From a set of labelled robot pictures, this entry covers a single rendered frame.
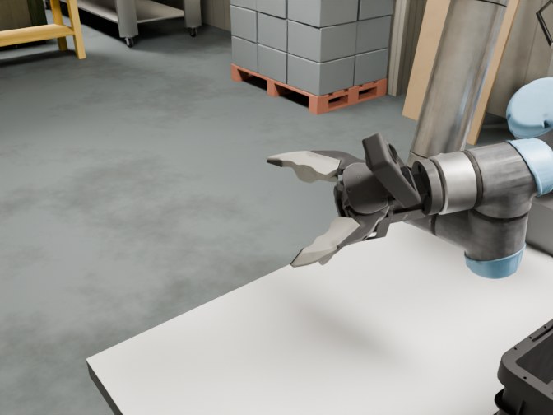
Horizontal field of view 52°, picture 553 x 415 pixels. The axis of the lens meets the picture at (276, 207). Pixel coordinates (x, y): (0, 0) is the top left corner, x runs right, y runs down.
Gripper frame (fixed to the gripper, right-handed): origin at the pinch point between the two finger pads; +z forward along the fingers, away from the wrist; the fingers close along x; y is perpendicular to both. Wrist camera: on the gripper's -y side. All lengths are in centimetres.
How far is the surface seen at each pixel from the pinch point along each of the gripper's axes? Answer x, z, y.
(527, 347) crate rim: -21.7, -23.7, 2.3
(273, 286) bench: 6.1, 0.5, 42.5
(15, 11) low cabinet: 425, 173, 310
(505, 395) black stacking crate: -25.8, -20.4, 4.7
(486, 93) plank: 158, -153, 203
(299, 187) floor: 114, -30, 194
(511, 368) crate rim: -23.8, -20.4, 0.5
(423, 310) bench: -5.4, -25.1, 39.4
